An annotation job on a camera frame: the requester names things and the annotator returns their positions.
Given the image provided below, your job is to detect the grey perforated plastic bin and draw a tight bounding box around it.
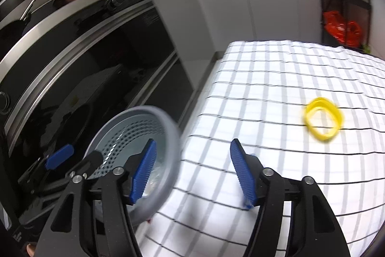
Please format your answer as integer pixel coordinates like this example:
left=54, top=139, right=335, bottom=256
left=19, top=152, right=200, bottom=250
left=84, top=105, right=182, bottom=223

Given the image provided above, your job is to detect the white kitchen cabinet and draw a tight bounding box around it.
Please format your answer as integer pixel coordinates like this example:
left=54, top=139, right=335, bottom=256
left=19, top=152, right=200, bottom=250
left=147, top=0, right=325, bottom=89

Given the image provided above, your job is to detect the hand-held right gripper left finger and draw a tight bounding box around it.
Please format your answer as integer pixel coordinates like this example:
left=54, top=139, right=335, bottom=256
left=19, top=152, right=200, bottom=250
left=35, top=139, right=157, bottom=257

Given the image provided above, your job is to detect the white black grid tablecloth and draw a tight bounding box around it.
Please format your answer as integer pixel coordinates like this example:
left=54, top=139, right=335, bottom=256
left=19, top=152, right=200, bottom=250
left=132, top=40, right=385, bottom=257

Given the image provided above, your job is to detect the black built-in oven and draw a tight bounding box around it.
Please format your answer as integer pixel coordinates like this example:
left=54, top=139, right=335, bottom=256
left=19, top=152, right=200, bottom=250
left=0, top=0, right=196, bottom=233

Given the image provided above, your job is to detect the yellow plastic container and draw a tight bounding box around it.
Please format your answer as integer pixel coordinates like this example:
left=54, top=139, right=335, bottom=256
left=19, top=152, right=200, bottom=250
left=302, top=97, right=345, bottom=142

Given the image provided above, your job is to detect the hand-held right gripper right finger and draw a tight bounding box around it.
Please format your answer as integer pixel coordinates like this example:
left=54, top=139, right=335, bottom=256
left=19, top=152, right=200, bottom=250
left=229, top=138, right=352, bottom=257

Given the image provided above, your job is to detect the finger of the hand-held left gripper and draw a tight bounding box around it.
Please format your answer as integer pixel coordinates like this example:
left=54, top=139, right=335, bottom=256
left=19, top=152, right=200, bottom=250
left=64, top=150, right=103, bottom=183
left=17, top=144, right=75, bottom=187

